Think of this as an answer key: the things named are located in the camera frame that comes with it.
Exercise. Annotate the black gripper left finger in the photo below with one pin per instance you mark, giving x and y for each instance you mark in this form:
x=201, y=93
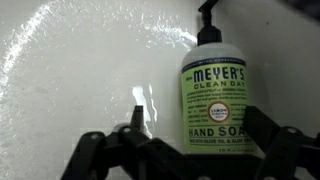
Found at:
x=100, y=156

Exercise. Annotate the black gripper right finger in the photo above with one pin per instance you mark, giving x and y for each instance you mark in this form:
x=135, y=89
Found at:
x=283, y=150

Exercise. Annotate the green label hand soap bottle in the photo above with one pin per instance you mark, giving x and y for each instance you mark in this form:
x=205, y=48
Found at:
x=213, y=100

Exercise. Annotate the white oval sink basin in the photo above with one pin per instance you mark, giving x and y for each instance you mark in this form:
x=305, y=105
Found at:
x=73, y=93

